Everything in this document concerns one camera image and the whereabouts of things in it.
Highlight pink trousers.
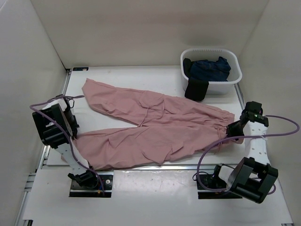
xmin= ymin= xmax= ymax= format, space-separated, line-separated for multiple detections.
xmin=73 ymin=79 xmax=235 ymax=170

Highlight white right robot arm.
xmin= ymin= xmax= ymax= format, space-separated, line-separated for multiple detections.
xmin=211 ymin=101 xmax=278 ymax=203

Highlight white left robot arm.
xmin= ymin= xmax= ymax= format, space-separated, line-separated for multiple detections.
xmin=30 ymin=95 xmax=99 ymax=189

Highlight dark blue trousers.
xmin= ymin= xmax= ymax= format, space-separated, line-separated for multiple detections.
xmin=190 ymin=56 xmax=231 ymax=82

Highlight white plastic basket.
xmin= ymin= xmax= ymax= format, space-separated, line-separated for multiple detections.
xmin=180 ymin=48 xmax=242 ymax=95

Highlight black garment over basket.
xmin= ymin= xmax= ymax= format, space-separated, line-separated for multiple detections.
xmin=183 ymin=58 xmax=209 ymax=102

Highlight white front cover board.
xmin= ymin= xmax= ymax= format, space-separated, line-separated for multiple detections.
xmin=23 ymin=169 xmax=292 ymax=226

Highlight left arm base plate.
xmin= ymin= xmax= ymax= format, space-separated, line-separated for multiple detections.
xmin=68 ymin=171 xmax=114 ymax=198

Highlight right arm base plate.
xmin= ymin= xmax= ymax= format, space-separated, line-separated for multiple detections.
xmin=192 ymin=171 xmax=242 ymax=200

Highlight aluminium table frame rail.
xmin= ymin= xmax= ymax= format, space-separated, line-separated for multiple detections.
xmin=21 ymin=66 xmax=293 ymax=226

